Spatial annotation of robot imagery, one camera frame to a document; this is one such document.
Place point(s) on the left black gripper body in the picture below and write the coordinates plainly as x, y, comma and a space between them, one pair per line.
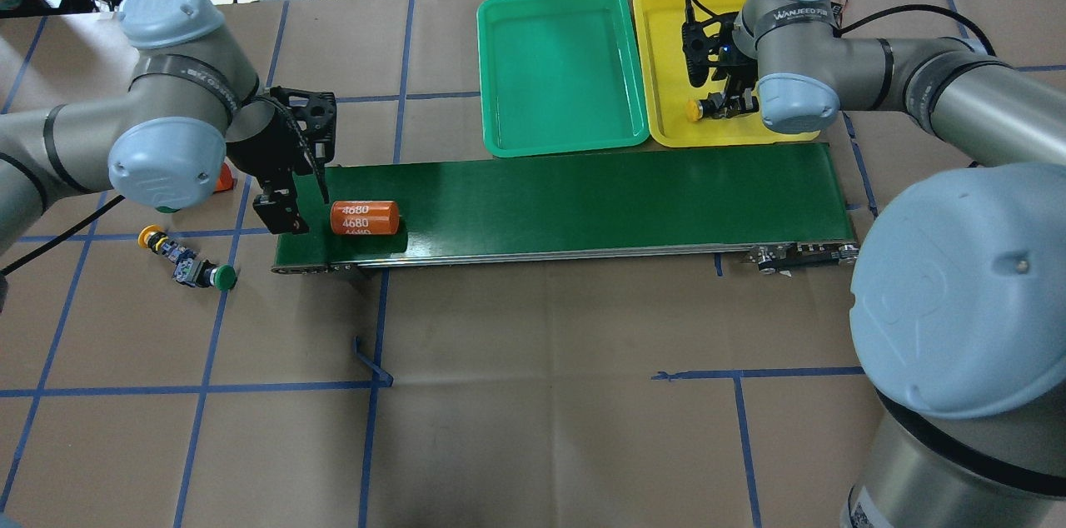
260, 142

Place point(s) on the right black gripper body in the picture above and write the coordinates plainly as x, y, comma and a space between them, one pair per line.
738, 81

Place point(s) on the orange cylinder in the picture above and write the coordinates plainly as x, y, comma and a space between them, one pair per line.
225, 181
355, 217

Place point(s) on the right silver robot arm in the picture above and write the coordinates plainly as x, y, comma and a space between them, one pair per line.
958, 290

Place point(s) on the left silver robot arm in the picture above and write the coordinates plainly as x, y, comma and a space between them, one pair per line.
194, 101

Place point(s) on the green plastic tray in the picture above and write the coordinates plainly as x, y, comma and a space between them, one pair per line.
559, 76

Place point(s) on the green push button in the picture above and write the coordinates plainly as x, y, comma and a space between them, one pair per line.
204, 274

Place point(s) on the green conveyor belt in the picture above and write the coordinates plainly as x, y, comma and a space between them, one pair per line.
606, 204

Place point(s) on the yellow push button spare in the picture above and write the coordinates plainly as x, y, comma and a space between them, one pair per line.
154, 239

